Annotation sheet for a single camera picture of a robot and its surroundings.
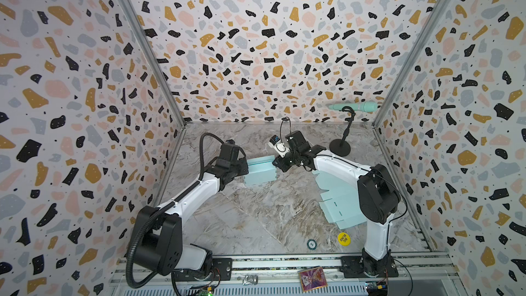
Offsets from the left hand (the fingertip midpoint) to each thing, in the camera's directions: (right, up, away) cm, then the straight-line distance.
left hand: (248, 161), depth 87 cm
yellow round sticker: (+39, -31, -6) cm, 50 cm away
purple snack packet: (+25, -39, -17) cm, 49 cm away
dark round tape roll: (+26, -32, -7) cm, 41 cm away
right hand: (+11, +1, +3) cm, 11 cm away
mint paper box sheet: (+5, -4, +2) cm, 7 cm away
